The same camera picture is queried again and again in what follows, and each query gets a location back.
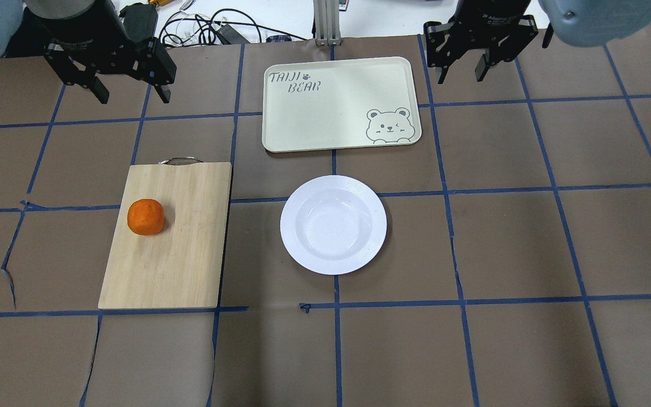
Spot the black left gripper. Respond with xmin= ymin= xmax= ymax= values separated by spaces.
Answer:
xmin=43 ymin=1 xmax=177 ymax=104

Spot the aluminium frame post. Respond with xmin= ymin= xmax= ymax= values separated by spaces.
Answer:
xmin=313 ymin=0 xmax=342 ymax=46

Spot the wooden cutting board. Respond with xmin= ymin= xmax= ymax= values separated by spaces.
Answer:
xmin=98 ymin=162 xmax=233 ymax=310

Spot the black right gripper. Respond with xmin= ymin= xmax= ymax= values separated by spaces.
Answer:
xmin=423 ymin=1 xmax=539 ymax=85

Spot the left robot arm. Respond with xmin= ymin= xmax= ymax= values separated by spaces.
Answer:
xmin=0 ymin=1 xmax=177 ymax=104

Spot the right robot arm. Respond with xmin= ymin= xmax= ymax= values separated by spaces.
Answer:
xmin=423 ymin=1 xmax=651 ymax=84

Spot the black power adapter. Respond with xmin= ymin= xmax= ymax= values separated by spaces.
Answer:
xmin=215 ymin=25 xmax=250 ymax=45

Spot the cream bear tray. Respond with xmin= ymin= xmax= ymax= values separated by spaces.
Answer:
xmin=262 ymin=57 xmax=423 ymax=153

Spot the white round plate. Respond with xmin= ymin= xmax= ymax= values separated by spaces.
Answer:
xmin=280 ymin=175 xmax=388 ymax=275

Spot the orange fruit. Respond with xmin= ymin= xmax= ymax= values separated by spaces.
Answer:
xmin=126 ymin=198 xmax=166 ymax=235

